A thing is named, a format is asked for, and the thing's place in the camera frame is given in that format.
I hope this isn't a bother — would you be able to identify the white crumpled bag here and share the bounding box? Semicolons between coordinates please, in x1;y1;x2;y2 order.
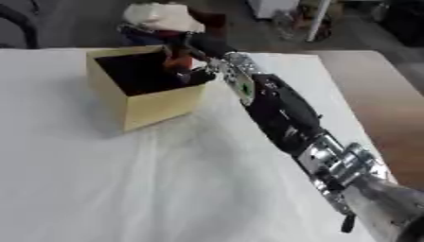
120;2;207;34

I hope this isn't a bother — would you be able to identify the white cabinet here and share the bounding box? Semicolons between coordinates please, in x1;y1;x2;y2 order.
246;0;302;19

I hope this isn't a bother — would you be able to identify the orange toy object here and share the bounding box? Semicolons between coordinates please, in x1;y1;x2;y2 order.
162;43;196;76

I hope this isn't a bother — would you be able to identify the tan cardboard box black inside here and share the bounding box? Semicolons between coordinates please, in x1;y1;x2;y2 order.
84;44;207;132

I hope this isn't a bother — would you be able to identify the black curved chair frame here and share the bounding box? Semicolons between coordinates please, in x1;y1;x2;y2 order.
0;3;42;50

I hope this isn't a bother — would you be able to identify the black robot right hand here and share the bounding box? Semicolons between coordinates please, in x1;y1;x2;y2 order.
164;30;240;85

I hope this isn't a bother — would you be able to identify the white pole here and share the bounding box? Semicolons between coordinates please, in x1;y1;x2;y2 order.
305;0;335;43

